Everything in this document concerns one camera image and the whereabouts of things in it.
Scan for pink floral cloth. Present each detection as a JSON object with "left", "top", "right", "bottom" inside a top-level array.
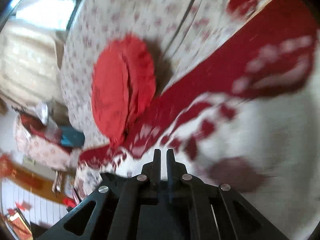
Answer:
[{"left": 15, "top": 122, "right": 80, "bottom": 170}]

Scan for red and white plush blanket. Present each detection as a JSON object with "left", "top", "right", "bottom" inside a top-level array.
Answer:
[{"left": 72, "top": 0, "right": 320, "bottom": 230}]

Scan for red tray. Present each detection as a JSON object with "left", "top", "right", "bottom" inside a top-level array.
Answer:
[{"left": 17, "top": 112, "right": 75, "bottom": 153}]

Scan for blue plastic bag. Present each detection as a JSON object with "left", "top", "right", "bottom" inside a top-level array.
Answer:
[{"left": 60, "top": 127, "right": 85, "bottom": 147}]

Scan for white small-flower quilt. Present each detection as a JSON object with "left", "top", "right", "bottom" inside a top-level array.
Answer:
[{"left": 60, "top": 0, "right": 283, "bottom": 153}]

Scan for cream curtain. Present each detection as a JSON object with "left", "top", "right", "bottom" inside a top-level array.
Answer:
[{"left": 0, "top": 20, "right": 65, "bottom": 105}]

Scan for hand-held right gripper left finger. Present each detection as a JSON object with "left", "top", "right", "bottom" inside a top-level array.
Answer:
[{"left": 37, "top": 149, "right": 161, "bottom": 240}]

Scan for red heart-shaped ruffled pillow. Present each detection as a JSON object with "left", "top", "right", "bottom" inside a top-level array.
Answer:
[{"left": 91, "top": 34, "right": 157, "bottom": 148}]

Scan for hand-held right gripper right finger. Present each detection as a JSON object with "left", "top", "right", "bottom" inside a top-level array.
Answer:
[{"left": 167, "top": 149, "right": 289, "bottom": 240}]

